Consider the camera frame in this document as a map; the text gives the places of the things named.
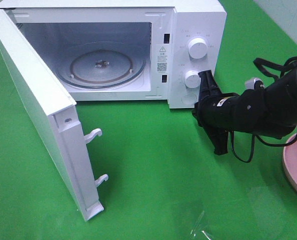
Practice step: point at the upper white microwave knob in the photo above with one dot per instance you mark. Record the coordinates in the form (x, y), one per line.
(197, 48)

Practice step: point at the white microwave door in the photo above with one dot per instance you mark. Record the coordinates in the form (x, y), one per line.
(53, 112)

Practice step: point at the clear tape piece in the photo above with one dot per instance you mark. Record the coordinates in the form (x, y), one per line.
(200, 229)

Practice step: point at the glass microwave turntable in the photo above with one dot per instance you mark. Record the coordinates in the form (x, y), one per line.
(101, 65)

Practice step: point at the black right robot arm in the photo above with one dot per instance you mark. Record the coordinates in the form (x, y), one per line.
(260, 111)

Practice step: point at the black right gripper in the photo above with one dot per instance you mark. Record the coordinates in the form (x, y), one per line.
(216, 112)

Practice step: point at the round white door button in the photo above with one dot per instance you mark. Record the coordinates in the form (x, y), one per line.
(189, 99)

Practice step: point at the lower white microwave knob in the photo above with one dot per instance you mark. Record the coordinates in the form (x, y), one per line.
(192, 79)

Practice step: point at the white microwave oven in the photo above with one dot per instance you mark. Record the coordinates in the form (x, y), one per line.
(166, 26)

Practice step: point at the white microwave knob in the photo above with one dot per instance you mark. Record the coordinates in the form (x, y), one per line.
(192, 79)
(197, 48)

